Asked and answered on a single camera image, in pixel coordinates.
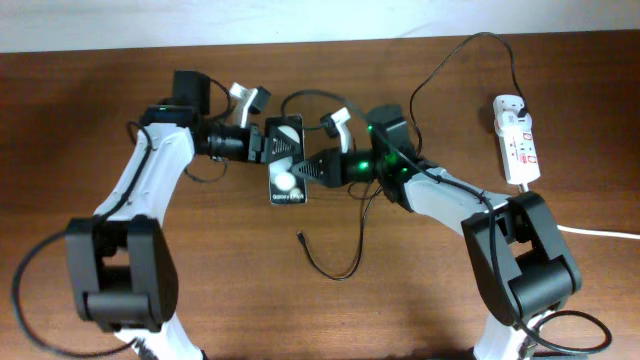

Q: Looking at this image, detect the black smartphone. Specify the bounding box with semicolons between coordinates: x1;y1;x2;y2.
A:
265;115;307;205

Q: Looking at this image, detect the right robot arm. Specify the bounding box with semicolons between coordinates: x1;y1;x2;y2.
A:
291;149;588;359

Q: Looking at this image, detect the white power strip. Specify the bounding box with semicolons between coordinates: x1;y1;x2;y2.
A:
493;95;540;191

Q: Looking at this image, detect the white power strip cord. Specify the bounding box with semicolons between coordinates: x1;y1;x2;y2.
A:
518;182;640;241

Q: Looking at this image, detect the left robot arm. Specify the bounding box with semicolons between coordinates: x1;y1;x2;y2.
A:
65;104;304;359

